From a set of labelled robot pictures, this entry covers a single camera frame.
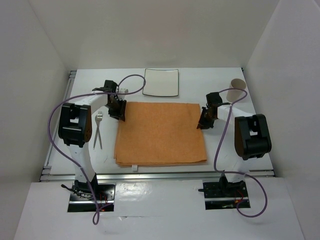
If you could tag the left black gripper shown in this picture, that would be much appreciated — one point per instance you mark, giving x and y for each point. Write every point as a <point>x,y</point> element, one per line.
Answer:
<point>119,114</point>

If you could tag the orange cloth placemat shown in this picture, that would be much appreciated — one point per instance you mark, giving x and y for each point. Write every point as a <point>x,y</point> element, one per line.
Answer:
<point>160,133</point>

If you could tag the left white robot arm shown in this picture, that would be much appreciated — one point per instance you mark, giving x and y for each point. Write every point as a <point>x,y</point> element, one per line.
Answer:
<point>75,129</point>

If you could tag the white square plate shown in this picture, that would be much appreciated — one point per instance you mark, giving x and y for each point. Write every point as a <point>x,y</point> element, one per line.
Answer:
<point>161,83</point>

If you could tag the silver fork left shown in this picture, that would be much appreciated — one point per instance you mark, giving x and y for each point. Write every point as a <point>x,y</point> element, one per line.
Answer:
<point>97,132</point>

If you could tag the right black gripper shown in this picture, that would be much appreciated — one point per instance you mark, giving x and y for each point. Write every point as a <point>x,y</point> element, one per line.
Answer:
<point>202,124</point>

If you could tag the aluminium rail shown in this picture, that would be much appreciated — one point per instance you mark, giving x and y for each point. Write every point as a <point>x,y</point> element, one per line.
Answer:
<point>194,85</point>

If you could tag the beige paper cup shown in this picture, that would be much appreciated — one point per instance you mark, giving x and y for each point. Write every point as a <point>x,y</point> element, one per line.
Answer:
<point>236,87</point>

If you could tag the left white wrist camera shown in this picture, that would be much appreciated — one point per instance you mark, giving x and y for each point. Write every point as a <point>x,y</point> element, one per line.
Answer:
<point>122,91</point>

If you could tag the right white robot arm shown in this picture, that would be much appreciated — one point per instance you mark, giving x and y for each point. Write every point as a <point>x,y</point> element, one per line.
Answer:
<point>251,137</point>

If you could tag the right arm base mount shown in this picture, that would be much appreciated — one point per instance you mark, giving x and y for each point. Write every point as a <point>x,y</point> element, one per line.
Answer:
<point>222,195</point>

